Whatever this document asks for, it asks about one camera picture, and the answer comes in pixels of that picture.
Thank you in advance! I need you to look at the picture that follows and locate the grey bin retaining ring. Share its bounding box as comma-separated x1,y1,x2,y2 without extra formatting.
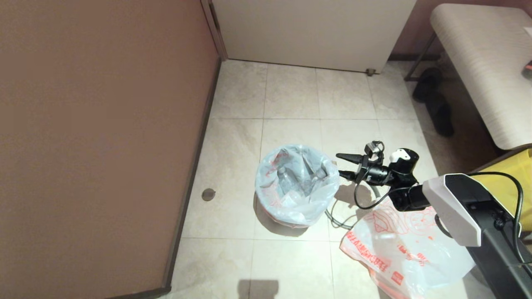
326,183,381,230

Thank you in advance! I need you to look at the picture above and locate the used white red-print trash bag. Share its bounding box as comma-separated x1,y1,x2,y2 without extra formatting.
254,144,340,228

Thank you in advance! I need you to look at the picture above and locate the new white red-print plastic bag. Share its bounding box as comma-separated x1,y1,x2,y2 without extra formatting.
340,197,476,299

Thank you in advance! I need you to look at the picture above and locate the yellow fabric bag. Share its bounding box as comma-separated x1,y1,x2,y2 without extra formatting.
470,149,532,233

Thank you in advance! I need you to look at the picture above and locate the black slipper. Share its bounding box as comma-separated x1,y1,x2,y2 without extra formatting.
411,67,443,103
424,91,454,137

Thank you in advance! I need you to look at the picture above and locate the grey metal bench leg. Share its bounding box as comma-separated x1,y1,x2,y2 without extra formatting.
403,32,437,81

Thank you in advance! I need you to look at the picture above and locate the white door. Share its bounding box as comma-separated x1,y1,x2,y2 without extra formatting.
210,0,416,74

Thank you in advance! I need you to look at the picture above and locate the beige wood-grain bench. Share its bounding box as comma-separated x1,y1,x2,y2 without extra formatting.
430,3,532,150

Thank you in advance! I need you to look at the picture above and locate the grey round cushion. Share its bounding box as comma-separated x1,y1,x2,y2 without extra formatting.
468,266,495,299

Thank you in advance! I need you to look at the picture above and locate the beige door frame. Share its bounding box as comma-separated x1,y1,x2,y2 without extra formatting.
200,0,228,61

